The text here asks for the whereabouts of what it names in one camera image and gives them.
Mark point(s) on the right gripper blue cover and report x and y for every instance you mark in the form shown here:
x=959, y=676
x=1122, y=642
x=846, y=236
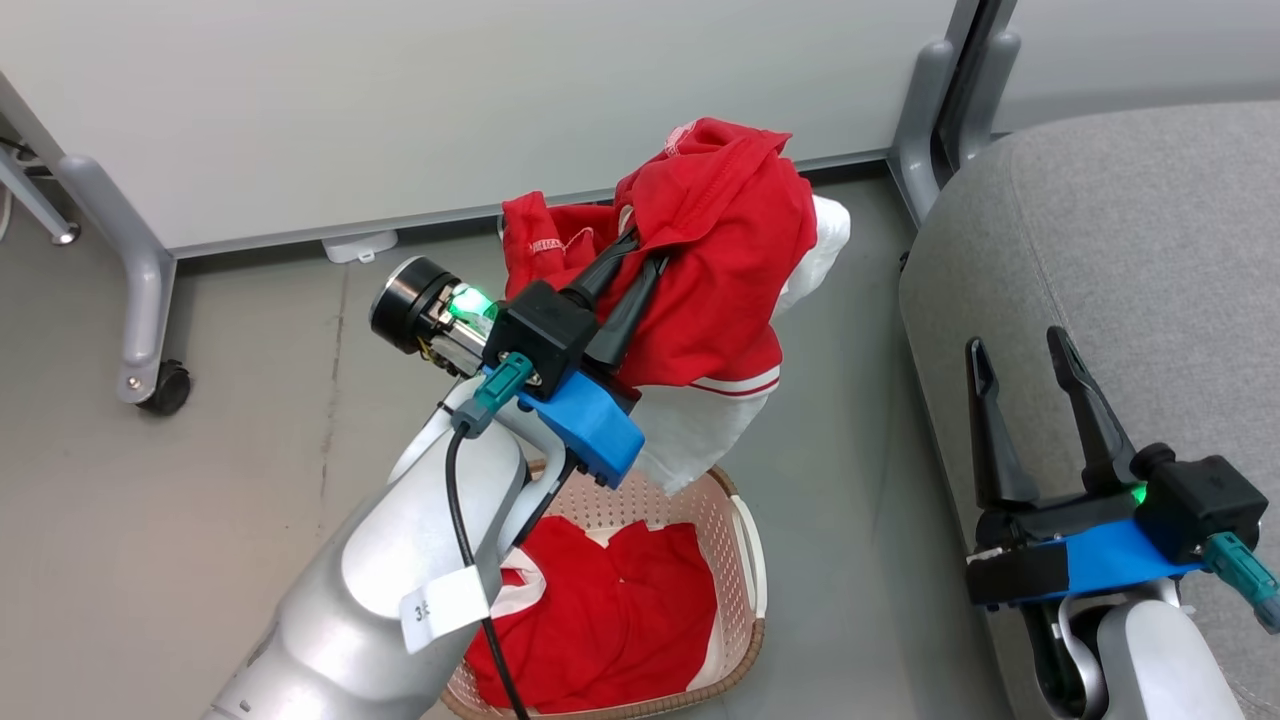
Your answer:
x=1040, y=560

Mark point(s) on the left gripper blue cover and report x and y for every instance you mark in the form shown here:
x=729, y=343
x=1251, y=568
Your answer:
x=590, y=425

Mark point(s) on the red and white shirt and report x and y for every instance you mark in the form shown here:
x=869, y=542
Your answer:
x=620, y=620
x=720, y=250

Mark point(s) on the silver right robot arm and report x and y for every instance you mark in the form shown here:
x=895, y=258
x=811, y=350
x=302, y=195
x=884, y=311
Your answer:
x=1160, y=660

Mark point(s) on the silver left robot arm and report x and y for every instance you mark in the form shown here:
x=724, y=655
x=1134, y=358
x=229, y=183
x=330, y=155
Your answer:
x=400, y=560

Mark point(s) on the grey fabric sofa seat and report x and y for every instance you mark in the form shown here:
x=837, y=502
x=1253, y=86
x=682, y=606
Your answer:
x=1150, y=250

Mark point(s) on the cream perforated laundry basket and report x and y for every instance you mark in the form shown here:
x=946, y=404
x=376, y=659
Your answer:
x=732, y=540

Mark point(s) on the wide white partition panel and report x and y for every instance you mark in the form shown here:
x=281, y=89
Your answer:
x=450, y=100

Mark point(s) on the white floor adapter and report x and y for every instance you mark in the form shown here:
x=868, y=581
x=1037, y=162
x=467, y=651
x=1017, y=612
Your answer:
x=358, y=245

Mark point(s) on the white paper tag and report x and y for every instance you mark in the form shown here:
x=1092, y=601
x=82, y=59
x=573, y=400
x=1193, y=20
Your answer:
x=440, y=608

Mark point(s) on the narrow white partition panel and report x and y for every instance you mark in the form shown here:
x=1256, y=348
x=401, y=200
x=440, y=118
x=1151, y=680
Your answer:
x=1150, y=50

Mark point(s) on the black caster wheel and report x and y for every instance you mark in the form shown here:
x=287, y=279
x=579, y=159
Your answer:
x=168, y=390

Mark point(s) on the grey partition foot with caster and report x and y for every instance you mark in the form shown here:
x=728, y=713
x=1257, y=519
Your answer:
x=140, y=280

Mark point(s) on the grey metal table leg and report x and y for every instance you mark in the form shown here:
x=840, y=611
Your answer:
x=35, y=200

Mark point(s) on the left black wrist camera box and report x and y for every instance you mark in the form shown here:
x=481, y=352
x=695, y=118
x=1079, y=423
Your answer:
x=545, y=325

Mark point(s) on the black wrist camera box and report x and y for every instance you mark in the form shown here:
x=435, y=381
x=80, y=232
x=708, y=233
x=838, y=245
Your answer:
x=545, y=325
x=1200, y=500

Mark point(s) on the right black wrist camera box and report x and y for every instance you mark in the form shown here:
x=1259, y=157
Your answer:
x=1200, y=500

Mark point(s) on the black partition edge post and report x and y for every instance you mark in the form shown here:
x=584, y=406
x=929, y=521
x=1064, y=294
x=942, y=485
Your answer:
x=972, y=70

